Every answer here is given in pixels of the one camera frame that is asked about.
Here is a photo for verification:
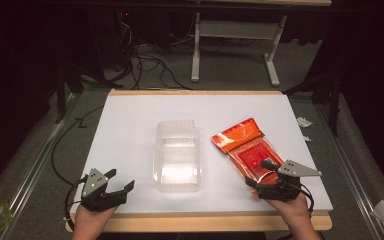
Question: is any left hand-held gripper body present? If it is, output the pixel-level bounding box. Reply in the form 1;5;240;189
80;167;128;213

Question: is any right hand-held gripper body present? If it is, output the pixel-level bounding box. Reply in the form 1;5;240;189
255;159;323;202

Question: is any red snack packet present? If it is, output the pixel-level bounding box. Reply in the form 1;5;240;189
211;117;285;196

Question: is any clear plastic container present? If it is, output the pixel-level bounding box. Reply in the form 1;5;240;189
152;119;202;193

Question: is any person's left hand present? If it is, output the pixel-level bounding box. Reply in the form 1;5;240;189
71;203;119;240

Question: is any person's right hand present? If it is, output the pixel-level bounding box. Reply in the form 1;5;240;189
264;192;322;240

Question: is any crumpled white paper scrap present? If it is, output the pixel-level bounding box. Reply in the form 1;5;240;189
296;116;314;128

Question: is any black metal stand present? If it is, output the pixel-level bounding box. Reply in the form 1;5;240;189
282;71;343;137
53;59;85;124

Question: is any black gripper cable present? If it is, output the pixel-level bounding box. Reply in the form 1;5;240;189
293;182;315;214
63;175;89;222

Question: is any black floor cable bundle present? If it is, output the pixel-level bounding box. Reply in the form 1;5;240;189
111;11;194;91

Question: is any white desk frame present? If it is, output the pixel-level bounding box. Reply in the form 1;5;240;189
190;11;288;88

